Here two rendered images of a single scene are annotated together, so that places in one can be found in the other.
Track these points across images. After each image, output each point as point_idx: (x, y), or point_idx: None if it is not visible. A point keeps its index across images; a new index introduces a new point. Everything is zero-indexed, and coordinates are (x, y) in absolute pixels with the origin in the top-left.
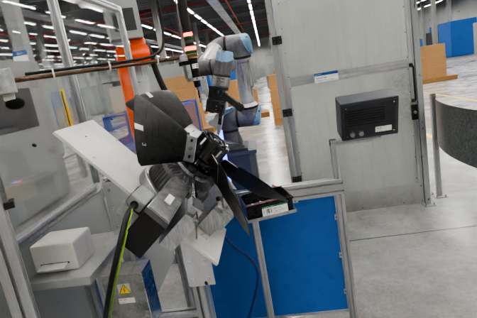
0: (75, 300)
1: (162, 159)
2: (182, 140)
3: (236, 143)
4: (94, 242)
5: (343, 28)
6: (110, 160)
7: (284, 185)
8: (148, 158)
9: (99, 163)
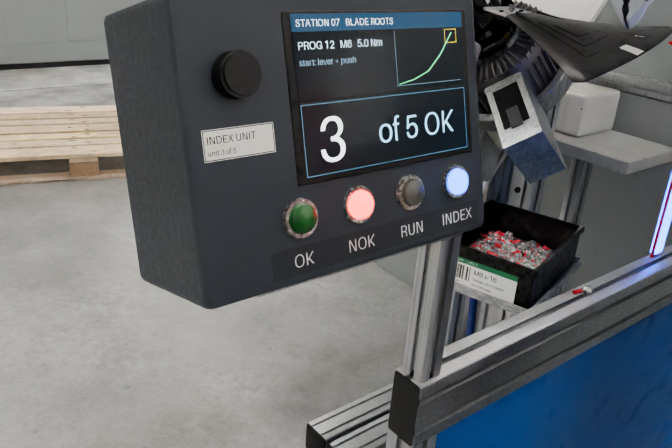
0: (629, 229)
1: None
2: None
3: (539, 45)
4: (619, 145)
5: None
6: None
7: (564, 308)
8: None
9: None
